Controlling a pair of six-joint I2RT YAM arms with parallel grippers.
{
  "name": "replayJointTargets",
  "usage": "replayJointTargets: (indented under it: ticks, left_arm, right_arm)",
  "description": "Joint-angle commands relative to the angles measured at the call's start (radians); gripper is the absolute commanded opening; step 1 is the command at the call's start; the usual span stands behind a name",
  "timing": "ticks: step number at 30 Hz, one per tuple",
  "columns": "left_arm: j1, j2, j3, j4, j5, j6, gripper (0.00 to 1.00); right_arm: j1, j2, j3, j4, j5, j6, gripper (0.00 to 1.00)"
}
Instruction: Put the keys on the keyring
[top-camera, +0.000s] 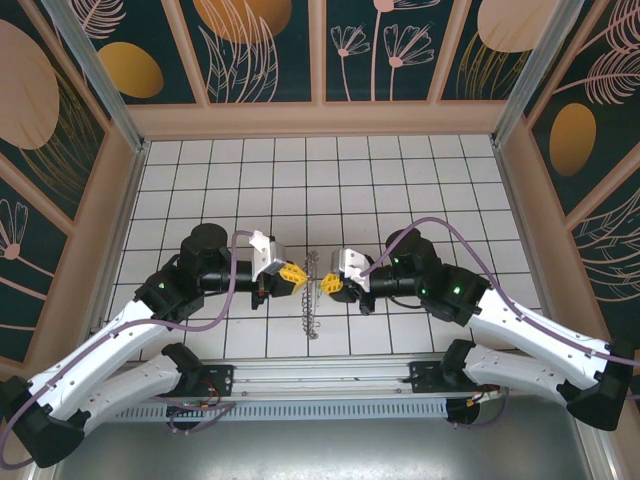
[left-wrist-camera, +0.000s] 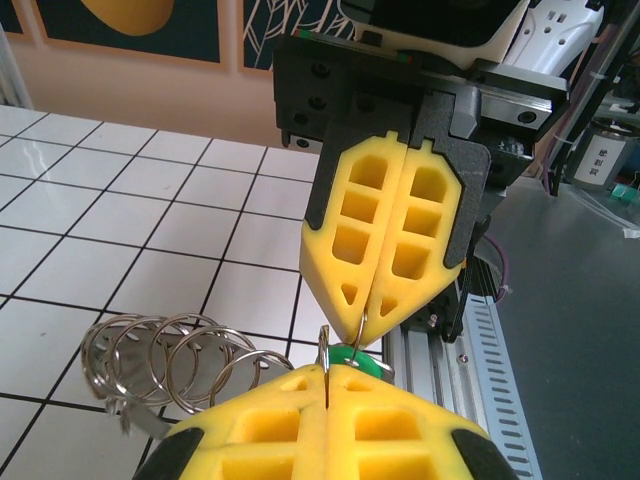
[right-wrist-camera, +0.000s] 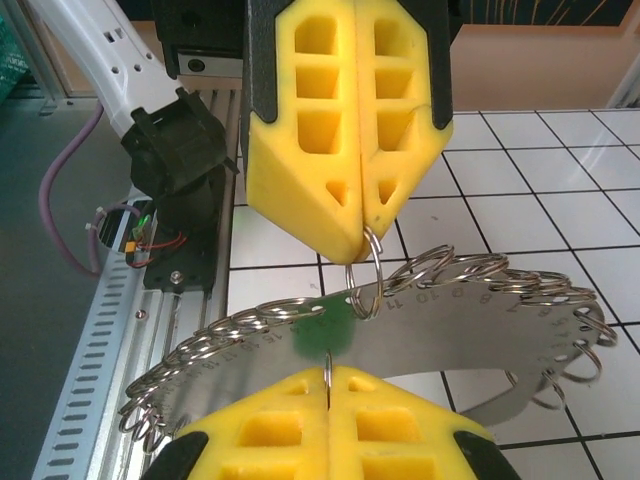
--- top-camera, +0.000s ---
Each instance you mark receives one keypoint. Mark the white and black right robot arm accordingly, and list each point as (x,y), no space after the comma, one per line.
(525,325)

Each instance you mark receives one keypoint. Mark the thin aluminium side rail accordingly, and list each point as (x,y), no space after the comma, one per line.
(131,200)
(514,200)

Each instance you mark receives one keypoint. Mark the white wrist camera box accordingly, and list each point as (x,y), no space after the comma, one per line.
(355,270)
(267,255)

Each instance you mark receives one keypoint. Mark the long aluminium base rail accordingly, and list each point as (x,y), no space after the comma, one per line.
(320,372)

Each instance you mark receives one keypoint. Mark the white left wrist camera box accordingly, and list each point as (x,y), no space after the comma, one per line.
(267,255)

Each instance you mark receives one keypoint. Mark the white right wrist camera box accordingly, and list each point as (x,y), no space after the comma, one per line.
(355,270)

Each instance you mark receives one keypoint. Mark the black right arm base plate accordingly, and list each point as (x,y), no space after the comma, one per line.
(425,377)

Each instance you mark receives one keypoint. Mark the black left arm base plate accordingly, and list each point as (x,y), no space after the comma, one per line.
(220,377)

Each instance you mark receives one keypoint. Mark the grey metal sheet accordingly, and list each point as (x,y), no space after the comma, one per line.
(320,450)

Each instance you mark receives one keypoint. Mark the aluminium corner post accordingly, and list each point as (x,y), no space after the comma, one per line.
(100,75)
(535,75)

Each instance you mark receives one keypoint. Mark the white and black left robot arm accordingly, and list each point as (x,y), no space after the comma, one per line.
(125,335)

